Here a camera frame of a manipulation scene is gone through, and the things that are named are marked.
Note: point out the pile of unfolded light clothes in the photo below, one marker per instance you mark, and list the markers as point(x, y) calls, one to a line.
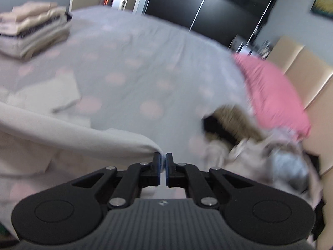
point(275, 156)

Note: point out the framed wall picture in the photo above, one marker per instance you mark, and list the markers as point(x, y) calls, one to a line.
point(324, 2)

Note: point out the beige padded headboard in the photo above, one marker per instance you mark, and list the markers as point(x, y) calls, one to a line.
point(307, 65)

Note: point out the fur trimmed dark garment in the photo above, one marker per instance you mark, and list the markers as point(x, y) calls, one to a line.
point(231, 122)

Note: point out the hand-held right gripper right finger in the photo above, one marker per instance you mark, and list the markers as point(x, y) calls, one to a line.
point(169, 167)

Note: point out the white folded cloth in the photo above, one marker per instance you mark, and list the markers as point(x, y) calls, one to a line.
point(52, 93)

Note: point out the black wardrobe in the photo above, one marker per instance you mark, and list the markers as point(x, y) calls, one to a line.
point(221, 13)

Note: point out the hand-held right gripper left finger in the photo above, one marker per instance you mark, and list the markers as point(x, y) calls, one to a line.
point(157, 167)

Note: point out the stack of folded clothes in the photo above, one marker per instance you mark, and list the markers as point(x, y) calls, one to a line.
point(31, 28)

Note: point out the beige sweatshirt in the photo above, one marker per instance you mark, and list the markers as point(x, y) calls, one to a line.
point(78, 138)

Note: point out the grey pink dotted bedspread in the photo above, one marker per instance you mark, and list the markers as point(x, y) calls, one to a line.
point(145, 65)

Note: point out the pink pillow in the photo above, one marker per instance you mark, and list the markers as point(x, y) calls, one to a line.
point(273, 96)

